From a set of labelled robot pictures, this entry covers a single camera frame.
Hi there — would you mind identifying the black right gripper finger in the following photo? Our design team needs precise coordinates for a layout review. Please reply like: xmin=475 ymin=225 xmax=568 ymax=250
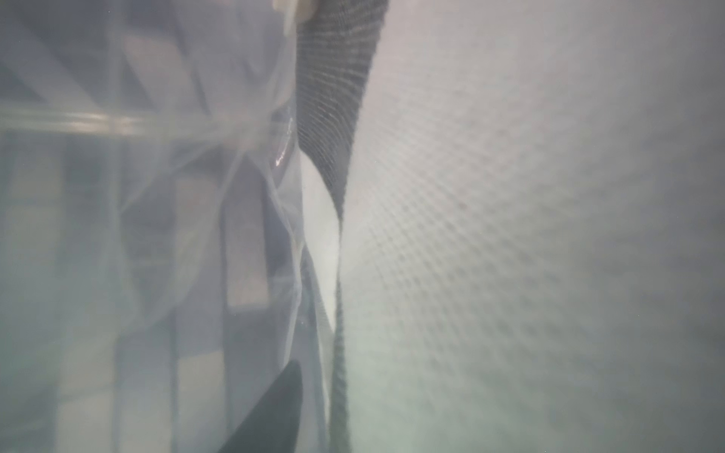
xmin=218 ymin=360 xmax=303 ymax=453

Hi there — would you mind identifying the grey black striped scarf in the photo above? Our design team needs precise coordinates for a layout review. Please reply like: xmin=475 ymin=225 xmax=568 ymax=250
xmin=296 ymin=1 xmax=724 ymax=452

